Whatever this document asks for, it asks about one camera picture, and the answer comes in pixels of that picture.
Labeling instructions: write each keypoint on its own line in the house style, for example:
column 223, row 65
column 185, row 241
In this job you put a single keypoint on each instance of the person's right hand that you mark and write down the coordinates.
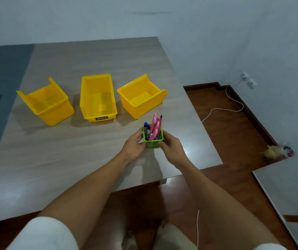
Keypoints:
column 172, row 149

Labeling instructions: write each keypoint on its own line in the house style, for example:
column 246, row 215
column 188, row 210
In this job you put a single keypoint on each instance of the blue marker pen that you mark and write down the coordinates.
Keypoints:
column 146, row 126

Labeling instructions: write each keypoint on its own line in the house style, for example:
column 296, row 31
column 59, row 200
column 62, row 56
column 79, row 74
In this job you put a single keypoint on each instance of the dark pen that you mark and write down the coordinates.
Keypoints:
column 161, row 124

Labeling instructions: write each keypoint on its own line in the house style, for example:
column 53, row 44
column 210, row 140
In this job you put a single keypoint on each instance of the person's legs in light trousers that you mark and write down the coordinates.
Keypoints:
column 162, row 238

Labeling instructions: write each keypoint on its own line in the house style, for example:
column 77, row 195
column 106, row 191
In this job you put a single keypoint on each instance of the person's left forearm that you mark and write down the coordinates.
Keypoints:
column 86, row 192

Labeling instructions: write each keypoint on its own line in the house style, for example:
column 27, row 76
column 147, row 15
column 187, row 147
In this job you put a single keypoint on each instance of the plastic bag of trash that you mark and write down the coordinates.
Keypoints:
column 277, row 153

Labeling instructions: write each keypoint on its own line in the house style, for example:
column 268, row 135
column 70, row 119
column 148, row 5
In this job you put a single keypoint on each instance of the green pen holder cup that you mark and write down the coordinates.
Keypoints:
column 153, row 140

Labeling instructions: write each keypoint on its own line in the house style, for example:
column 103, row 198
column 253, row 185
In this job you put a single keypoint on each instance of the person's left thumb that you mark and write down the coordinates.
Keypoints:
column 141, row 145

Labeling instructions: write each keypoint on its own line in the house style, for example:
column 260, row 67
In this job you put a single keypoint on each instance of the person's right forearm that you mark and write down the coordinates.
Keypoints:
column 224, row 205

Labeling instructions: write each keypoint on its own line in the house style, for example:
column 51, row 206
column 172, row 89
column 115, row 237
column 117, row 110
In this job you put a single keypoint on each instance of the yellow storage bin with label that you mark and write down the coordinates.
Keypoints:
column 98, row 97

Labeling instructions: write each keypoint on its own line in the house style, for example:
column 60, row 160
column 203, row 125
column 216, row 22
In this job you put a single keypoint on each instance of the person's white sleeve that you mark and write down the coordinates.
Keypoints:
column 39, row 235
column 270, row 246

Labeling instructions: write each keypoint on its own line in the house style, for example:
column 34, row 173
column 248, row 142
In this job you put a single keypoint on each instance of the person's right thumb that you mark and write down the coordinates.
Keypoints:
column 162, row 143

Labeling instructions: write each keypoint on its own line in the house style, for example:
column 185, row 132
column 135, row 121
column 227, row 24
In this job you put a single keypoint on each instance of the pink scissors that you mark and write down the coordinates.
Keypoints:
column 154, row 126

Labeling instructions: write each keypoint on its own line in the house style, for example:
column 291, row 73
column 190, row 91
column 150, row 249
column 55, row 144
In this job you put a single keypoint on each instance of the person's left hand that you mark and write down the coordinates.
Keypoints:
column 132, row 148

